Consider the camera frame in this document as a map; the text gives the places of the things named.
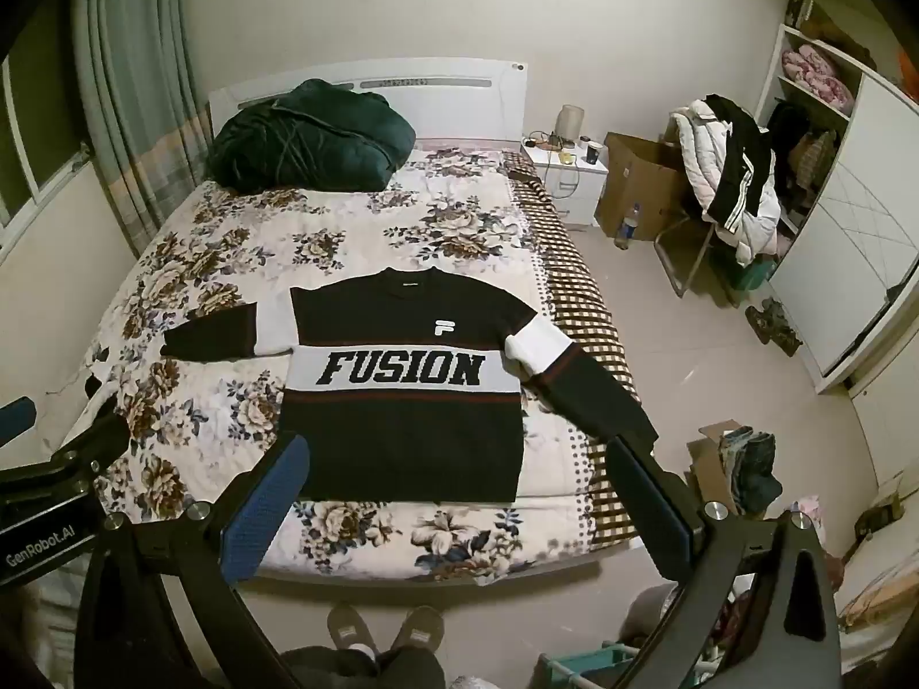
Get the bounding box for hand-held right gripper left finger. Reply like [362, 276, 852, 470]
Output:
[74, 432, 312, 689]

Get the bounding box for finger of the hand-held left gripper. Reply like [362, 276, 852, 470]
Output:
[0, 411, 132, 498]
[0, 396, 37, 450]

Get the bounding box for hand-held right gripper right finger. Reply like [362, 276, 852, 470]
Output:
[605, 434, 843, 689]

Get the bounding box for black and white knit sweater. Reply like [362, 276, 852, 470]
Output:
[159, 267, 660, 505]

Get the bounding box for small cardboard box with clothes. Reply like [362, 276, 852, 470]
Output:
[685, 419, 785, 519]

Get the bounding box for floral bed blanket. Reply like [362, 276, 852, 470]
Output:
[84, 145, 598, 587]

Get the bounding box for person's left slipper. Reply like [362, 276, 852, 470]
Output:
[326, 602, 382, 662]

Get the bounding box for person's slipper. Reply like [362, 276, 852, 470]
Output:
[326, 602, 382, 662]
[391, 606, 447, 656]

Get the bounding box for teal plastic rack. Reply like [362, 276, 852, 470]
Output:
[537, 641, 648, 689]

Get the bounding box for person's legs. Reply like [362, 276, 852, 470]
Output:
[279, 644, 447, 689]

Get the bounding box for person's right slipper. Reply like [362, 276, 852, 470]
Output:
[391, 606, 447, 656]

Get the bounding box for brown checked bed sheet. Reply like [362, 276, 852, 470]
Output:
[504, 150, 642, 551]

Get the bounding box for pair of dark slippers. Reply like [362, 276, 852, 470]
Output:
[744, 297, 804, 359]

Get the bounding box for folding chair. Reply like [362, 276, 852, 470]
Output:
[652, 214, 742, 300]

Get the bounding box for green bag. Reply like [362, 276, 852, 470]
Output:
[739, 257, 778, 293]

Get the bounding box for window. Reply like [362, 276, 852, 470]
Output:
[0, 0, 96, 232]

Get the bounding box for large cardboard box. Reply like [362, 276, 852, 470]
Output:
[593, 130, 692, 242]

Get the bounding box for white nightstand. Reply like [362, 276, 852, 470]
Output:
[522, 139, 611, 233]

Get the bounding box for white wardrobe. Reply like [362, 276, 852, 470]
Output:
[752, 20, 919, 397]

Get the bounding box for white puffer jacket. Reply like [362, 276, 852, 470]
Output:
[670, 96, 785, 268]

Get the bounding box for pale green curtain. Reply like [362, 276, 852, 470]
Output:
[67, 0, 217, 261]

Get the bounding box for black striped jacket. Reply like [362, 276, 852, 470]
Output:
[705, 92, 778, 232]

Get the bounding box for dark green pillow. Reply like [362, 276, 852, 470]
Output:
[207, 78, 418, 194]

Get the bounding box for white bed headboard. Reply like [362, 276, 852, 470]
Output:
[207, 57, 530, 142]

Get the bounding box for pink folded blanket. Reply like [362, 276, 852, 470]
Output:
[780, 44, 857, 117]

